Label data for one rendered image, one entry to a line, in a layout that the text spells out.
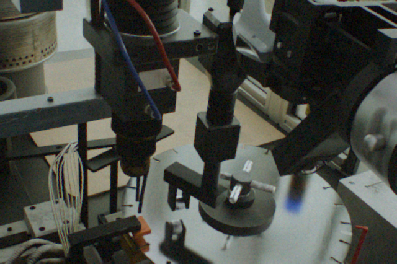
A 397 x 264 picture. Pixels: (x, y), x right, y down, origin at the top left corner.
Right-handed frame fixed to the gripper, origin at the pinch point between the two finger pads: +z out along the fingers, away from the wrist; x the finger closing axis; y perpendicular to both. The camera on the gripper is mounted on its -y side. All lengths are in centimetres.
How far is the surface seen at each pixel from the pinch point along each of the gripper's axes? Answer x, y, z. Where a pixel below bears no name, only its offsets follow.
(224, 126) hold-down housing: 0.1, -13.0, 2.8
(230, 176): -5.3, -25.8, 9.1
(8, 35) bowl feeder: 20, -27, 67
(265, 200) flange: -10.6, -29.6, 7.2
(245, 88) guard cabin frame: -41, -48, 72
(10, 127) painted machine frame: 22.6, -23.2, 24.0
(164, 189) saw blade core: 2.5, -30.6, 14.3
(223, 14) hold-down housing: 1.2, -0.4, 4.8
